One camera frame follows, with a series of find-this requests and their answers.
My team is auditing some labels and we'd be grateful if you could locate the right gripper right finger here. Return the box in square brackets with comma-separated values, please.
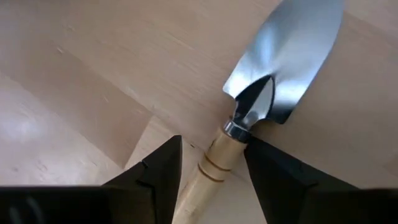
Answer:
[244, 136, 358, 224]

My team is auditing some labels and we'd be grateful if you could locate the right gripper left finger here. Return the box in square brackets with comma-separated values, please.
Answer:
[102, 134, 183, 224]

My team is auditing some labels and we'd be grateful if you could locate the wooden-handled steel trowel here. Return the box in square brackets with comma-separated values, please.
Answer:
[172, 0, 345, 224]

